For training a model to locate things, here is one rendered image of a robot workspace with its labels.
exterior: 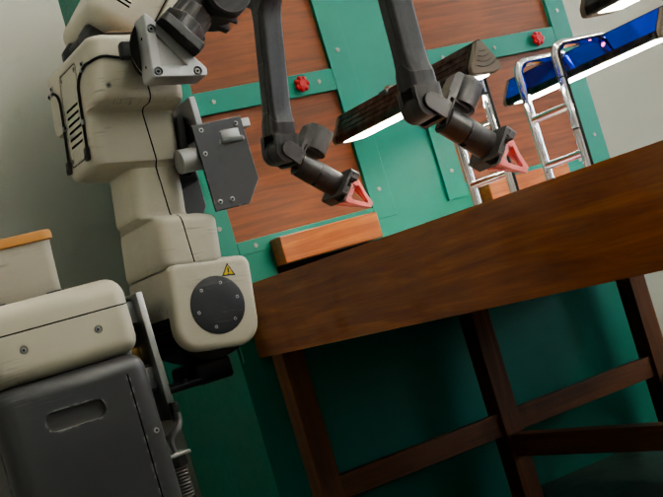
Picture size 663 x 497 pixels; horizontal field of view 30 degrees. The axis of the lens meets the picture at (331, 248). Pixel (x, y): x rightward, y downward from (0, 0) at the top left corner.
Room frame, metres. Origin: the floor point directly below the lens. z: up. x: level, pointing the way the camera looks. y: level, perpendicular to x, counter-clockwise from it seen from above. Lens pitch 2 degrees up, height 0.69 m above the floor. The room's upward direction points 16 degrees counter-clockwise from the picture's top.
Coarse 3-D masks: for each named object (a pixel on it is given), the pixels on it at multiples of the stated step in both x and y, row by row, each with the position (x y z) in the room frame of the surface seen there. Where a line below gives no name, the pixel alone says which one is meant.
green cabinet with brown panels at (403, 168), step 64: (64, 0) 3.52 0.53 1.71; (320, 0) 3.34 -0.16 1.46; (448, 0) 3.57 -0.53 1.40; (512, 0) 3.68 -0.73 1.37; (256, 64) 3.23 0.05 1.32; (320, 64) 3.33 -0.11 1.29; (384, 64) 3.43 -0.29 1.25; (512, 64) 3.65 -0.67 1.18; (256, 128) 3.21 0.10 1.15; (384, 128) 3.40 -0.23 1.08; (512, 128) 3.61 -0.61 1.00; (256, 192) 3.18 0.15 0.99; (320, 192) 3.27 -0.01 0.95; (384, 192) 3.35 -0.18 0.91; (448, 192) 3.46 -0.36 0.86
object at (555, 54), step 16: (560, 48) 2.99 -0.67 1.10; (528, 64) 3.13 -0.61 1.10; (560, 64) 2.98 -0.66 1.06; (560, 80) 2.98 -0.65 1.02; (528, 96) 3.11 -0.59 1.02; (528, 112) 3.11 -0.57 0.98; (544, 112) 3.07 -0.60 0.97; (560, 112) 3.02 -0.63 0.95; (576, 112) 2.98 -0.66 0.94; (576, 128) 2.98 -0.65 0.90; (544, 144) 3.11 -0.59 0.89; (544, 160) 3.11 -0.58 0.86; (560, 160) 3.06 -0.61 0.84; (592, 160) 2.98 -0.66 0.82
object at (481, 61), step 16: (464, 48) 2.63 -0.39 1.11; (480, 48) 2.59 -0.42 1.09; (432, 64) 2.74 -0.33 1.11; (448, 64) 2.67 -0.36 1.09; (464, 64) 2.60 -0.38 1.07; (480, 64) 2.59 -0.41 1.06; (496, 64) 2.61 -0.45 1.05; (384, 96) 2.91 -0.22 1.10; (352, 112) 3.05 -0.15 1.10; (368, 112) 2.96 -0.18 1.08; (384, 112) 2.88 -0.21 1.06; (400, 112) 2.84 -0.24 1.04; (336, 128) 3.11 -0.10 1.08; (352, 128) 3.02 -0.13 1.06; (368, 128) 2.97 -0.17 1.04; (336, 144) 3.10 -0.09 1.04
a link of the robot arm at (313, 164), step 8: (312, 152) 2.75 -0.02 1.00; (304, 160) 2.72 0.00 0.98; (312, 160) 2.73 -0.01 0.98; (296, 168) 2.72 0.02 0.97; (304, 168) 2.72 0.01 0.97; (312, 168) 2.73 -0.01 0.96; (320, 168) 2.74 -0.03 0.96; (296, 176) 2.74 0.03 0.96; (304, 176) 2.73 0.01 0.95; (312, 176) 2.73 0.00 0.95
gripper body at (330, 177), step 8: (328, 168) 2.75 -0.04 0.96; (320, 176) 2.74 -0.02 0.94; (328, 176) 2.74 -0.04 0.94; (336, 176) 2.75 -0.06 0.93; (344, 176) 2.76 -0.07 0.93; (352, 176) 2.75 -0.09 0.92; (312, 184) 2.76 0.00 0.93; (320, 184) 2.75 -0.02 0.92; (328, 184) 2.75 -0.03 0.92; (336, 184) 2.75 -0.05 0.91; (344, 184) 2.74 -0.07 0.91; (328, 192) 2.76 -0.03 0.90; (336, 192) 2.75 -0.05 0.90; (344, 192) 2.73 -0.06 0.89; (328, 200) 2.80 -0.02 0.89
